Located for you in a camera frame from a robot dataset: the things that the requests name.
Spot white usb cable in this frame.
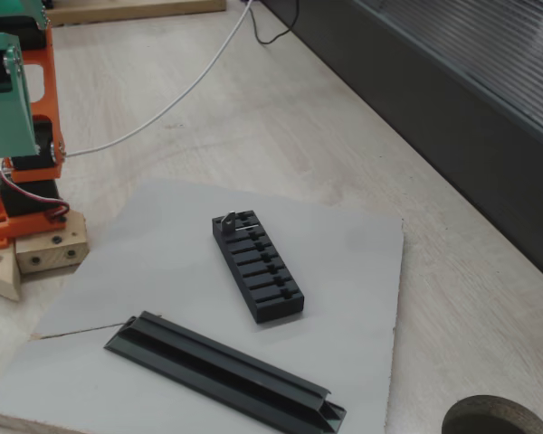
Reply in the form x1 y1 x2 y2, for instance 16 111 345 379
64 0 254 158

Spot black slotted holder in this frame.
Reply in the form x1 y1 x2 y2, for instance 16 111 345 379
211 209 307 325

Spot black cable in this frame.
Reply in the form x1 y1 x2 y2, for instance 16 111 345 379
242 0 300 46

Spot black rail profile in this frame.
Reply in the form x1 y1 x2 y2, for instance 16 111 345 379
102 309 348 434

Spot triangular wooden block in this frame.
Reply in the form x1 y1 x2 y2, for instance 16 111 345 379
0 241 23 303

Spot wooden base block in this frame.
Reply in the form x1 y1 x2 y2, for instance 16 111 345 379
14 210 91 275

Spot grey topped plywood board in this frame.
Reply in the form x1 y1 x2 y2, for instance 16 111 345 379
0 177 405 434

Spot red white black servo wire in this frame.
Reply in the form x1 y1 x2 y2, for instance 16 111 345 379
0 169 70 223

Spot dark grey window frame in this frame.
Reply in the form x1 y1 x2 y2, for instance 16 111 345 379
262 0 543 293

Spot light wooden plank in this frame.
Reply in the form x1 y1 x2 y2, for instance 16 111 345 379
47 0 227 27

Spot horizontal window blinds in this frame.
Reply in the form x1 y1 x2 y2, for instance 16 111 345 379
350 0 543 153

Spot small grey metal part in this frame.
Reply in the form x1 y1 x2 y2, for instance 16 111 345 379
221 211 259 234

